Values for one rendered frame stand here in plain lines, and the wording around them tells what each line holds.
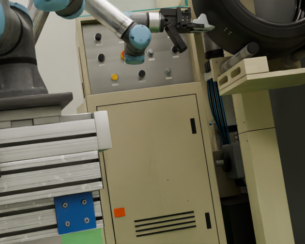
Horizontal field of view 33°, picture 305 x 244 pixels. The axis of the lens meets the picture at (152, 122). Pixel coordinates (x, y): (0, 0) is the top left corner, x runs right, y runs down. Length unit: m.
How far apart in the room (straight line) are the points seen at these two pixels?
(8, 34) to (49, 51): 10.24
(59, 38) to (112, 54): 9.03
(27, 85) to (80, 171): 0.23
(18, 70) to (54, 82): 10.04
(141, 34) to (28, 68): 0.63
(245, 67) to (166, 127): 0.66
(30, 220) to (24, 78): 0.32
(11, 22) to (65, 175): 0.35
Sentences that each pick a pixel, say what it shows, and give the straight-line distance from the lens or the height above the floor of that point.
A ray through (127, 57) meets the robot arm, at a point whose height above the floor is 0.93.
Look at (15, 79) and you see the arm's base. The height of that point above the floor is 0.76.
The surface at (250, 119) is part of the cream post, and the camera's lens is 2.27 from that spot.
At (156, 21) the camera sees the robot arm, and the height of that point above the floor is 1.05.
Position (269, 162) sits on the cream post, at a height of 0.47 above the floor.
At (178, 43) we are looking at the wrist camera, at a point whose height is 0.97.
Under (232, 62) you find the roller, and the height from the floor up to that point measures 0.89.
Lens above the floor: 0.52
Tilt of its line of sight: 5 degrees up
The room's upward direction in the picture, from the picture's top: 9 degrees counter-clockwise
